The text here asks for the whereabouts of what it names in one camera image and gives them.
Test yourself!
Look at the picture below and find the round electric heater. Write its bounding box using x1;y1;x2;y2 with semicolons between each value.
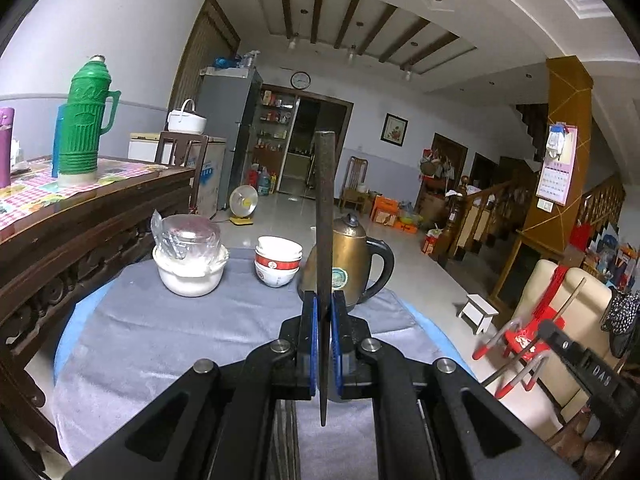
228;185;259;226

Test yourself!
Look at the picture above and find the blue table cover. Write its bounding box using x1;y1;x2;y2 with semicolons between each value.
52;280;478;461

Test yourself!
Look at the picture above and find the white ceramic pot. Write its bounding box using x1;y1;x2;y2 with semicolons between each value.
152;245;230;297

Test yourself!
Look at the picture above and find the green thermos flask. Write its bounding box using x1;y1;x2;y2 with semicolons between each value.
56;54;122;188

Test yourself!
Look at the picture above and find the wooden pillar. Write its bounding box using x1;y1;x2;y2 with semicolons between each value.
492;57;594;311

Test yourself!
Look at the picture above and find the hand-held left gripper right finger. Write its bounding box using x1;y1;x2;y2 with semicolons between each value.
330;290;581;480

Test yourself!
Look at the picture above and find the white bowl with red print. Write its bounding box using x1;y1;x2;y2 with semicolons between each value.
254;255;302;289

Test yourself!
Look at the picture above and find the glass door cabinet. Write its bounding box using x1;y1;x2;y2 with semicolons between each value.
250;85;299;196

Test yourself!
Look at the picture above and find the checkered tablecloth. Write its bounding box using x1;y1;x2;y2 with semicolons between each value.
0;156;166;241

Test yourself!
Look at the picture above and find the black patterned cloth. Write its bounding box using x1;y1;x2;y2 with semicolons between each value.
602;290;640;336

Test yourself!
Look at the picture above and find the small white stool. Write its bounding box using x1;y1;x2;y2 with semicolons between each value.
457;294;500;335

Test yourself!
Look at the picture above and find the dark wooden chair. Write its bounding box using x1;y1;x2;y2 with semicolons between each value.
154;131;210;212

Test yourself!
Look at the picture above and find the purple bottle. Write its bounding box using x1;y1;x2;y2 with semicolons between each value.
0;106;16;189

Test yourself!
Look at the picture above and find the wall calendar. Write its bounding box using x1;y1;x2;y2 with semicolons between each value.
536;122;579;206

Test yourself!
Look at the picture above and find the orange cardboard box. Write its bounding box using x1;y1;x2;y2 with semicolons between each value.
370;195;401;226

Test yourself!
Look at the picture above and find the white pot with handle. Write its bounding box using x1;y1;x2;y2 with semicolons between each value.
166;98;208;136

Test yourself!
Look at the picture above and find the grey refrigerator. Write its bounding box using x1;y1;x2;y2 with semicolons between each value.
197;67;264;213

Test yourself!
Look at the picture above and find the wooden stair railing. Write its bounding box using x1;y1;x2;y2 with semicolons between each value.
440;175;541;262

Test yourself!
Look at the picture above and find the red plastic stool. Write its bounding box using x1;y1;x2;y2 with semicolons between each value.
471;310;568;400

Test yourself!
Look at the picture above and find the dark metal chopstick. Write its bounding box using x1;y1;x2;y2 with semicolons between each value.
484;280;587;386
315;131;335;429

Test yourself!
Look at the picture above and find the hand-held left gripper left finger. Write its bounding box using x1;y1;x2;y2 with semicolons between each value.
62;292;321;480

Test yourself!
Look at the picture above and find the grey towel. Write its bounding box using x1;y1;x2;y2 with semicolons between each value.
52;247;478;467

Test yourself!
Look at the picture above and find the plastic-wrapped glass jar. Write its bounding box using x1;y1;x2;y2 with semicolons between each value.
151;208;223;266

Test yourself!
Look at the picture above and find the white chest freezer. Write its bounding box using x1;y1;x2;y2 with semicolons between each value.
127;131;227;220

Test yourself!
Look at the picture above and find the blue thermos flask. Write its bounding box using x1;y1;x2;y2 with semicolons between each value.
51;104;69;179

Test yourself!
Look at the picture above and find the dark carved wooden table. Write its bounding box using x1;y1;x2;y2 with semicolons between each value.
0;156;197;461

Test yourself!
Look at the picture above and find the brass electric kettle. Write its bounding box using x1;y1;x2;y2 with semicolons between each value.
297;213;396;313

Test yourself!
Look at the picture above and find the white ceramic bowl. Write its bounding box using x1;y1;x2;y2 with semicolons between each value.
256;235;304;256
255;247;303;264

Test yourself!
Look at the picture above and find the light wooden chair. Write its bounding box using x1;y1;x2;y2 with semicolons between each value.
341;156;370;212

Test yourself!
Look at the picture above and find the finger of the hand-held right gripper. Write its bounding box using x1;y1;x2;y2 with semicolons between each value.
539;320;585;364

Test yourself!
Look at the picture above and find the framed wall picture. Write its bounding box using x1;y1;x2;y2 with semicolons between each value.
380;113;409;147

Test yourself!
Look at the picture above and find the beige armchair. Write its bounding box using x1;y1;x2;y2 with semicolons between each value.
482;259;620;436

